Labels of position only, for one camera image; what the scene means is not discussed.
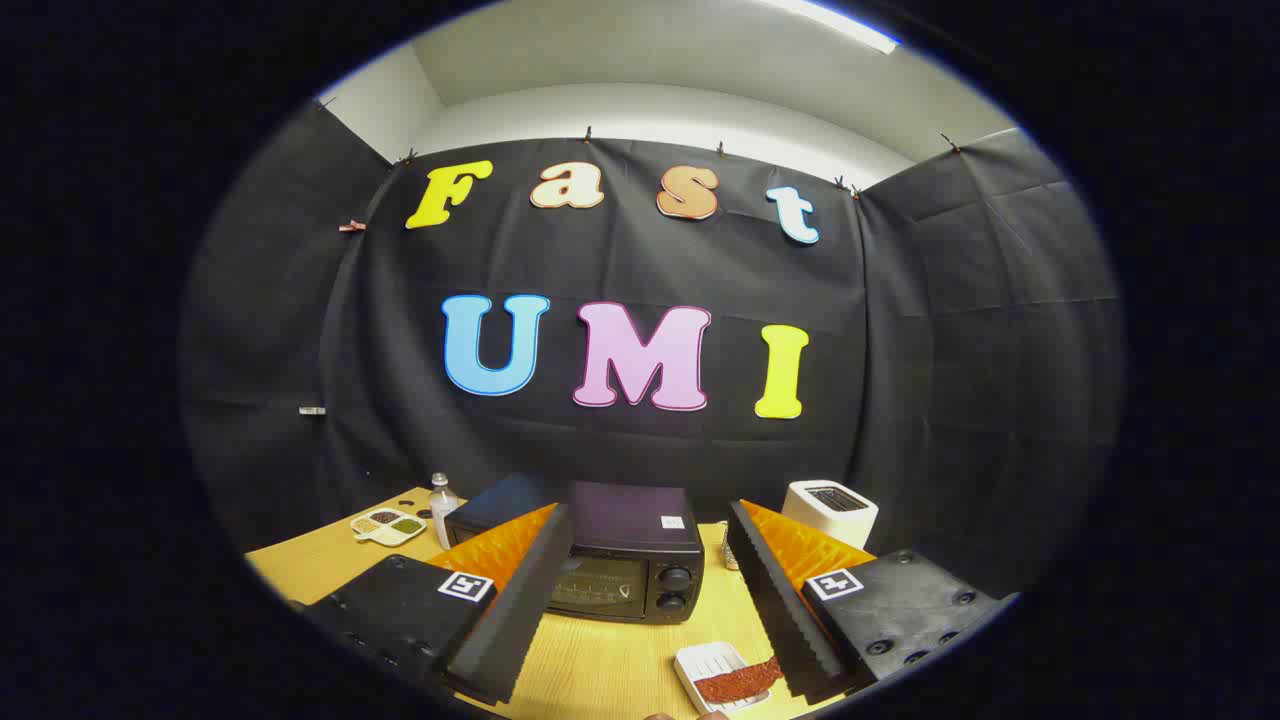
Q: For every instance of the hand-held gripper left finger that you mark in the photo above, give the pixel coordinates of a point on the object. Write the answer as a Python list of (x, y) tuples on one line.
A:
[(525, 610)]

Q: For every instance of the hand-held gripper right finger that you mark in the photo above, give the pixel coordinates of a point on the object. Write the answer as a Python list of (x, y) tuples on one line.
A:
[(775, 610)]

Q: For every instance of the red meat slice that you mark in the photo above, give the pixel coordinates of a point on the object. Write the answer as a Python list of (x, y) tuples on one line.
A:
[(735, 685)]

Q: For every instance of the black toaster oven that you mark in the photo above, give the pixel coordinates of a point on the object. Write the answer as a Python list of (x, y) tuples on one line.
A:
[(620, 520)]

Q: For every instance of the white toaster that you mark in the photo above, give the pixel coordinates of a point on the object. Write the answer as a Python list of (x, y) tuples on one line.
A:
[(850, 520)]

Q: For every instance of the white ridged tray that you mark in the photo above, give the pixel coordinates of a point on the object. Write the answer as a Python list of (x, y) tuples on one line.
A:
[(705, 662)]

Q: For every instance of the clear bottle with white cap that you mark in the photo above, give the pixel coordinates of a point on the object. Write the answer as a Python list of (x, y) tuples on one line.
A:
[(442, 505)]

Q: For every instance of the white divided seasoning dish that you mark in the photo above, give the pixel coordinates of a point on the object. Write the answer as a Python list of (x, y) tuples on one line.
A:
[(385, 528)]

